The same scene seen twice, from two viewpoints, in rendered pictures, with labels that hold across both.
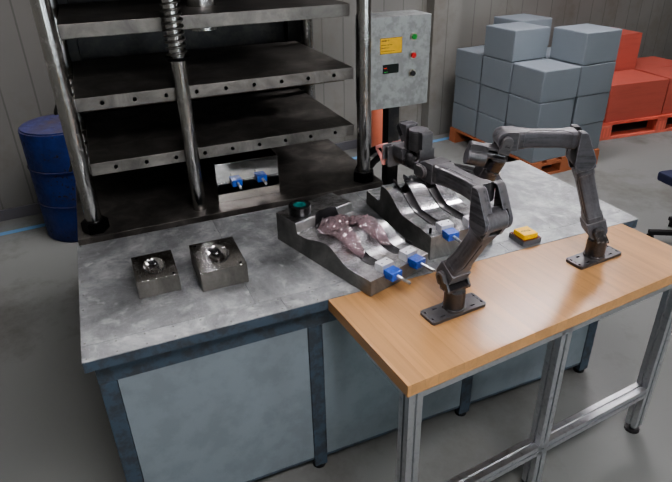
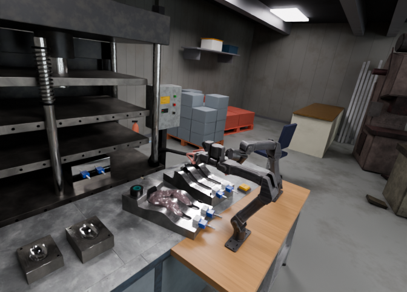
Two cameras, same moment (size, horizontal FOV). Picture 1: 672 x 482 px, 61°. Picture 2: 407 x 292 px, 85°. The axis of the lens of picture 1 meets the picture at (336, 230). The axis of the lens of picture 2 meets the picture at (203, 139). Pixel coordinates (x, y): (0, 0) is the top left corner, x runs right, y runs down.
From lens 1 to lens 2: 72 cm
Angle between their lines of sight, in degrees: 27
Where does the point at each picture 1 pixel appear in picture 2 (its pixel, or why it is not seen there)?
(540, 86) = (205, 117)
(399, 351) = (228, 277)
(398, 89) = (168, 120)
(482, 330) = (258, 249)
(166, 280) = (52, 263)
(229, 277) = (102, 248)
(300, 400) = not seen: outside the picture
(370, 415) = not seen: outside the picture
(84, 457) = not seen: outside the picture
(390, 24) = (165, 90)
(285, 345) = (142, 283)
